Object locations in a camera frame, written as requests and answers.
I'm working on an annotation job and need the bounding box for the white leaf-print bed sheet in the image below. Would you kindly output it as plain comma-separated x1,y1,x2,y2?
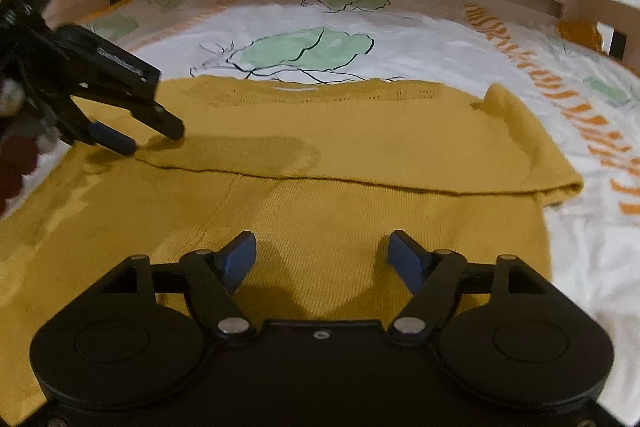
1,0,639,425

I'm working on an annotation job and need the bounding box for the yellow cloth at bed corner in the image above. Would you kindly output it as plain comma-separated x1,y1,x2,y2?
556,20,603,52

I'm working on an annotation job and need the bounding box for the mustard yellow knit sweater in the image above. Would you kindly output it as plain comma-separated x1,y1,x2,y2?
1,76,584,423

